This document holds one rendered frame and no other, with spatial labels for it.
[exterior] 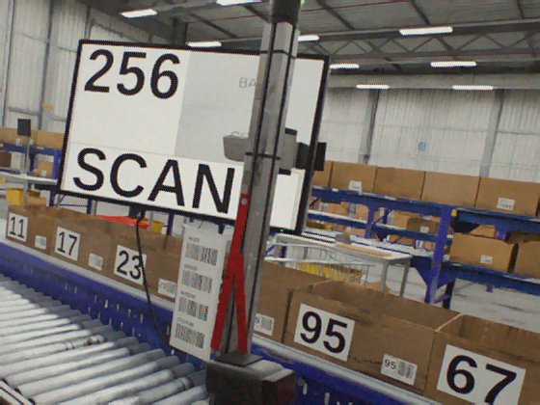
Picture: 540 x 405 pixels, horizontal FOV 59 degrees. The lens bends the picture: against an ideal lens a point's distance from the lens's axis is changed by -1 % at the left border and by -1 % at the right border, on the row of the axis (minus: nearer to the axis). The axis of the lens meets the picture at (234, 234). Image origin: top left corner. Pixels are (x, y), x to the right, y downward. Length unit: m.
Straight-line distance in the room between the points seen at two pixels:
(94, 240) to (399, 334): 1.20
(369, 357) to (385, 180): 4.87
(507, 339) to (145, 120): 1.09
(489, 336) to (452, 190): 4.42
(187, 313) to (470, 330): 0.93
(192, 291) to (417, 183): 5.29
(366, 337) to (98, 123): 0.81
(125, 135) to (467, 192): 5.12
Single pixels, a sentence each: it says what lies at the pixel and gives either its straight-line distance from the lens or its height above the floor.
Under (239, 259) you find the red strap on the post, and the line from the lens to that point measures 0.70.
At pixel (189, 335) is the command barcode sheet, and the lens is 0.78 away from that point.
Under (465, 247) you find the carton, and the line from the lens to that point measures 5.56.
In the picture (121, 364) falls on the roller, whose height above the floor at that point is 0.74.
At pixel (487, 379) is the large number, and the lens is 1.22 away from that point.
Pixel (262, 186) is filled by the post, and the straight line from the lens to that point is 0.68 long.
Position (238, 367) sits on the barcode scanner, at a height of 1.08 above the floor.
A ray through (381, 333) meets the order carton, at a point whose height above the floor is 1.01.
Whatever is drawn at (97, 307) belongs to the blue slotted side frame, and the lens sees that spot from 1.90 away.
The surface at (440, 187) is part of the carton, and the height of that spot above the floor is 1.56.
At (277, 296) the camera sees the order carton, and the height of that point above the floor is 1.02.
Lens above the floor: 1.33
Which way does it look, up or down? 7 degrees down
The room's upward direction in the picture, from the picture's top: 8 degrees clockwise
